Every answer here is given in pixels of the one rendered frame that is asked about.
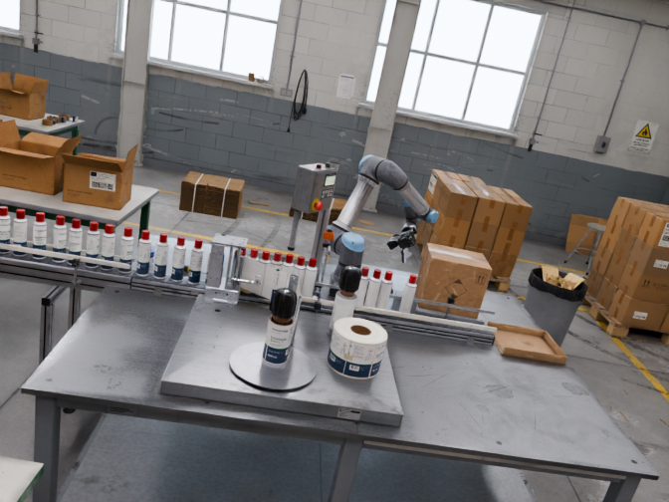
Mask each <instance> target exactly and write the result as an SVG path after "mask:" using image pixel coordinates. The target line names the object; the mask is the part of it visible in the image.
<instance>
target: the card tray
mask: <svg viewBox="0 0 669 502"><path fill-rule="evenodd" d="M487 326H488V327H494V328H497V332H496V333H495V332H493V333H494V335H495V337H496V338H495V341H494V342H495V344H496V346H497V347H498V349H499V351H500V352H501V354H502V355H505V356H511V357H517V358H524V359H530V360H537V361H543V362H549V363H556V364H562V365H564V364H565V362H566V359H567V356H566V355H565V353H564V352H563V351H562V350H561V348H560V347H559V346H558V345H557V343H556V342H555V341H554V340H553V338H552V337H551V336H550V335H549V333H548V332H547V331H545V330H539V329H533V328H527V327H521V326H514V325H508V324H502V323H496V322H490V321H488V323H487Z"/></svg>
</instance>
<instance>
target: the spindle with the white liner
mask: <svg viewBox="0 0 669 502"><path fill-rule="evenodd" d="M360 279H361V272H360V270H359V269H358V268H357V267H353V266H345V267H344V268H343V269H342V270H341V273H340V278H339V283H338V286H339V288H340V290H339V291H337V292H336V295H335V300H334V308H333V313H332V317H331V322H330V329H329V330H328V335H329V336H330V337H331V336H332V335H333V330H334V325H335V322H336V321H337V320H339V319H342V318H352V316H353V310H354V307H355V302H356V298H357V296H356V294H355V292H356V291H357V290H358V288H359V283H360Z"/></svg>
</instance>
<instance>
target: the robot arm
mask: <svg viewBox="0 0 669 502"><path fill-rule="evenodd" d="M358 167H359V169H358V171H359V175H358V178H359V181H358V183H357V184H356V186H355V188H354V190H353V192H352V194H351V195H350V197H349V199H348V201H347V203H346V204H345V206H344V208H343V210H342V212H341V214H340V215H339V217H338V219H337V221H334V222H333V223H332V225H331V226H327V229H331V230H332V231H333V233H334V240H331V251H332V252H334V253H336V255H338V256H339V258H338V264H337V266H336V268H335V270H334V274H333V279H334V280H335V281H336V282H338V283H339V278H340V273H341V270H342V269H343V268H344V267H345V266H353V267H357V268H358V269H359V270H360V272H361V262H362V256H363V250H364V239H363V238H362V237H361V236H360V235H358V234H354V233H352V232H351V227H352V225H353V224H354V222H355V220H356V218H357V216H358V215H359V213H360V211H361V209H362V207H363V205H364V204H365V202H366V200H367V198H368V196H369V195H370V193H371V191H372V189H373V188H374V187H376V186H378V184H379V183H380V182H382V183H385V184H387V185H389V186H390V187H391V188H392V189H393V190H396V191H398V192H399V194H400V195H401V196H402V197H403V198H404V211H405V220H406V222H405V224H404V226H403V228H402V231H401V233H400V234H399V235H398V234H395V235H393V236H392V237H391V238H390V239H389V241H388V242H387V246H388V247H389V249H390V250H392V249H394V248H395V247H397V246H398V245H399V247H400V248H401V249H402V250H401V255H402V256H401V258H402V260H401V261H402V262H403V264H404V263H405V261H406V259H407V258H409V257H410V256H411V255H412V252H408V247H411V246H414V244H415V242H416V239H415V237H414V234H416V233H417V231H416V230H417V228H418V226H419V225H420V221H421V220H424V221H426V222H428V223H435V222H436V221H437V219H438V217H439V214H438V212H437V211H436V210H434V209H432V208H431V207H430V206H429V205H428V204H427V203H426V201H425V200H424V199H423V198H422V197H421V195H420V194H419V193H418V192H417V191H416V189H415V188H414V187H413V186H412V185H411V183H410V182H409V181H408V177H407V175H406V174H405V173H404V172H403V171H402V170H401V169H400V168H399V167H398V166H397V165H396V164H395V163H394V162H392V161H390V160H387V159H384V158H381V157H379V156H377V155H367V156H366V157H364V158H363V159H362V160H361V161H360V163H359V166H358ZM413 237H414V238H413ZM413 242H414V244H413ZM406 247H407V248H406Z"/></svg>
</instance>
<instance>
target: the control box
mask: <svg viewBox="0 0 669 502"><path fill-rule="evenodd" d="M320 164H321V163H320ZM316 167H317V163H316V164H307V165H299V167H298V173H297V179H296V184H295V190H294V196H293V201H292V208H294V209H297V210H299V211H302V212H305V213H307V214H310V213H314V212H318V211H317V210H316V208H315V203H318V202H321V203H322V204H323V208H322V209H321V210H320V211H323V210H327V209H330V208H331V203H332V198H333V197H328V198H323V199H321V197H322V192H323V190H326V189H331V188H335V186H334V185H332V186H326V187H324V184H325V178H326V174H330V173H337V170H336V169H335V168H334V167H331V168H325V165H324V164H322V170H319V169H316Z"/></svg>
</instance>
